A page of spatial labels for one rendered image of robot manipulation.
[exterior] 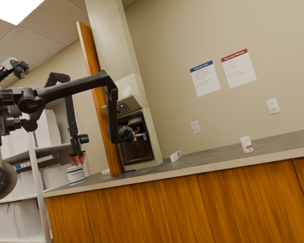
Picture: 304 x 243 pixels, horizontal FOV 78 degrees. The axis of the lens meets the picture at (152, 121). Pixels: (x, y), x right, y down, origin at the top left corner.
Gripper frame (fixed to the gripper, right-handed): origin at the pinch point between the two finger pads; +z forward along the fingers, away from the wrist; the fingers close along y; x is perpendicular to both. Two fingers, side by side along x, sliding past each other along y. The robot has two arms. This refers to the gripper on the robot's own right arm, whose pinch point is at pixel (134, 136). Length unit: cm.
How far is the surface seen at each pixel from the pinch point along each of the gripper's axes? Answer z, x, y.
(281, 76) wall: 47, -111, 19
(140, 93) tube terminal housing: 6.5, -10.1, 33.5
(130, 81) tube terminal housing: 5.3, -4.0, 45.8
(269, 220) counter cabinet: -22, -77, -56
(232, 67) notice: 48, -81, 39
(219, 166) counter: -25, -61, -27
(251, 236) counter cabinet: -22, -67, -63
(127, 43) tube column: 7, -9, 78
